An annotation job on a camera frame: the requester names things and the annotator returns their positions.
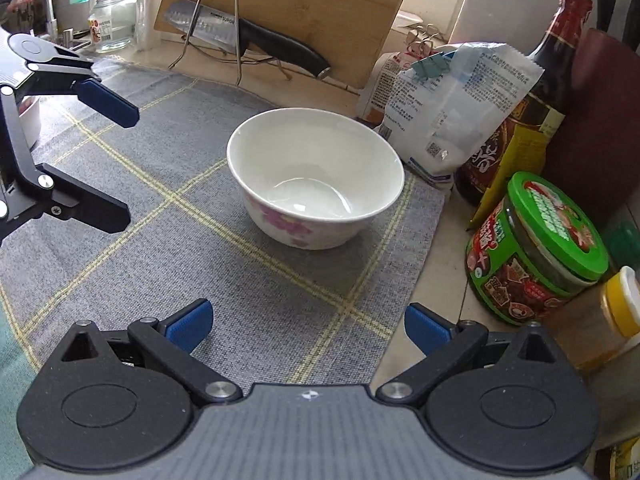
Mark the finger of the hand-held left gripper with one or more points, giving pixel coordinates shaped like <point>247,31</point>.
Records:
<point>90,205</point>
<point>107,102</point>

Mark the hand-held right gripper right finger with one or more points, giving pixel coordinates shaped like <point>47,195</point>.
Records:
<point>425,327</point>

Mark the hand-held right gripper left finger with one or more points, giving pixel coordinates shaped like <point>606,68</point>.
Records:
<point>190,322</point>

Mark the white pink-flower bowl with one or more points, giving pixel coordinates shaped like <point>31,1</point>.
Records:
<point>310,160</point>
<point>31,122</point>

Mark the metal sink knob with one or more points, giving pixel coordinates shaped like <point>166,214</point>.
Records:
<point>67,35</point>

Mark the metal faucet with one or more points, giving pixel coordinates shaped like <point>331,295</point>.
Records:
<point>50,10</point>

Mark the grey checked cloth mat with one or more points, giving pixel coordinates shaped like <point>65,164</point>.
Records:
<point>200,260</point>

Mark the glass jar with yellow lid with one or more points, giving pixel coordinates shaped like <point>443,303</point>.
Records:
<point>112,30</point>

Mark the clear plastic wrap roll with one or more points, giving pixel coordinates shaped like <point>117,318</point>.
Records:
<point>147,5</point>

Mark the green-lid jar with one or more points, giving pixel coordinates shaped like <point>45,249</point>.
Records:
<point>540,240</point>

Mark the yellow packet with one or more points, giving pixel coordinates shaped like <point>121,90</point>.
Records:
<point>515,160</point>

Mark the yellow-lid spice jar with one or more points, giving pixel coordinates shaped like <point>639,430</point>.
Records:
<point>620,305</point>

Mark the white plastic bag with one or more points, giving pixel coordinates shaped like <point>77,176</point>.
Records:
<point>450,120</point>

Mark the bamboo cutting board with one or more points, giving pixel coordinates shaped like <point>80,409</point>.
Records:
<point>310,0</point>

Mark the orange and white bag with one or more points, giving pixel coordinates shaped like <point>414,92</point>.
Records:
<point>380,85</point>

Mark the teal binder clip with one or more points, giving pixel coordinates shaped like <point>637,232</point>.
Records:
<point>432,67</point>

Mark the maroon block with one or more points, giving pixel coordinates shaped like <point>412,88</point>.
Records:
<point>600,135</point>

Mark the dark soy sauce bottle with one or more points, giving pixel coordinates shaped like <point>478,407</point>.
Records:
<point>550,85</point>

